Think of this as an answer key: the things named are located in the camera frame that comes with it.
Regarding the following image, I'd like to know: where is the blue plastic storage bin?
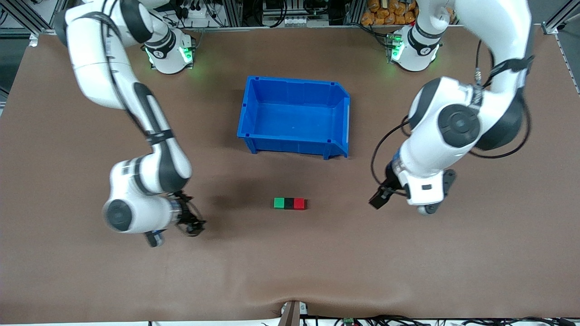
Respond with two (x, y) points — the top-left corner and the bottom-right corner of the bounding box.
(237, 76), (351, 160)

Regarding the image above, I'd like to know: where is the orange snack bag pile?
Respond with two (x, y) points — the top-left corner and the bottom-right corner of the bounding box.
(362, 0), (417, 26)

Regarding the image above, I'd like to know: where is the white power strip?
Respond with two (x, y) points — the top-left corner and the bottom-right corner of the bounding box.
(179, 0), (213, 21)

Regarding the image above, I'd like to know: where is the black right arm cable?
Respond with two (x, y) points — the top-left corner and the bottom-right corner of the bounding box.
(102, 0), (157, 139)

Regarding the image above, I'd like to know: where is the brown wooden post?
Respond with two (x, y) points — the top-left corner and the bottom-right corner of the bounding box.
(279, 300), (309, 326)

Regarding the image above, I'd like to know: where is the aluminium frame profile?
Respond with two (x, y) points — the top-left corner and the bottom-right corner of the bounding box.
(0, 0), (68, 46)
(541, 0), (580, 34)

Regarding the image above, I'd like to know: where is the silver table edge rail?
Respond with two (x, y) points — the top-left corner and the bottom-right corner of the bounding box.
(190, 25), (395, 34)

